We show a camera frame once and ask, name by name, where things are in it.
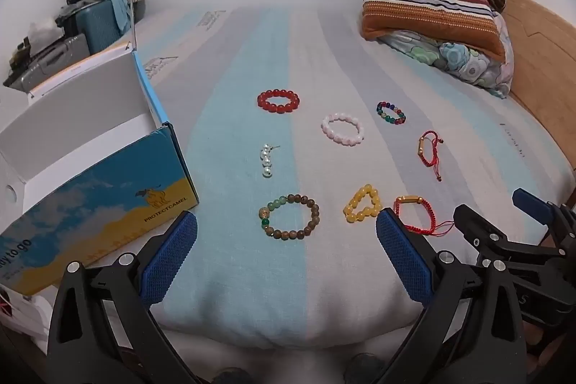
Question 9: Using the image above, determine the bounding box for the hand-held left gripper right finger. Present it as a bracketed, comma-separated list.
[375, 208, 527, 384]

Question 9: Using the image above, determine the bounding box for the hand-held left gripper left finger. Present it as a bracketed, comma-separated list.
[47, 211, 199, 384]

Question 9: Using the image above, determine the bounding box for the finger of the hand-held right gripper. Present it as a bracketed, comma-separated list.
[512, 187, 576, 243]
[452, 204, 570, 272]

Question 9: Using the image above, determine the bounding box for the red cord bracelet gold tube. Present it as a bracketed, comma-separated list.
[417, 130, 446, 182]
[393, 195, 456, 237]

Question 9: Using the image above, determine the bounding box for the yellow bead bracelet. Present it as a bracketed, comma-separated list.
[343, 184, 383, 224]

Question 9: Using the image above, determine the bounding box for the wooden bead bracelet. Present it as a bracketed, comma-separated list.
[258, 194, 320, 239]

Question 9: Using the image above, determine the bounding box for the blue and yellow cardboard box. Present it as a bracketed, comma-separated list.
[0, 40, 200, 299]

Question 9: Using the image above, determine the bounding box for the white pearl earring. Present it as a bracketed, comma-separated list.
[260, 143, 282, 180]

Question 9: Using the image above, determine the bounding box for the multicolour bead bracelet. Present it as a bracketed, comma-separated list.
[376, 100, 406, 126]

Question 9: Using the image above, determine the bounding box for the floral pillow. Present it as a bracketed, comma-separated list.
[382, 13, 514, 99]

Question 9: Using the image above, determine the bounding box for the wooden headboard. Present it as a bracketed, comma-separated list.
[492, 0, 576, 173]

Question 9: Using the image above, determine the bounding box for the white cardboard box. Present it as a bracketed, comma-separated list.
[0, 283, 59, 342]

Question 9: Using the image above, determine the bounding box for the striped bed sheet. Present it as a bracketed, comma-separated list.
[58, 6, 576, 367]

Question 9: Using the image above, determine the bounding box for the striped pillow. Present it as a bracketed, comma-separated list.
[360, 0, 507, 63]

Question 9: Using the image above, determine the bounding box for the grey case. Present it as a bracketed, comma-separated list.
[4, 34, 91, 92]

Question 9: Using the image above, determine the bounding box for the blue suitcase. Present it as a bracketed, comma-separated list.
[74, 0, 136, 54]

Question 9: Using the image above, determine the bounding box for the teal cloth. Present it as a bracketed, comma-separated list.
[108, 0, 132, 30]

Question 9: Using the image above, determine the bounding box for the pink bead bracelet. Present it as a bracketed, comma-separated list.
[321, 112, 364, 146]

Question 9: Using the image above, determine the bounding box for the red bead bracelet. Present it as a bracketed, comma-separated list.
[257, 88, 300, 115]

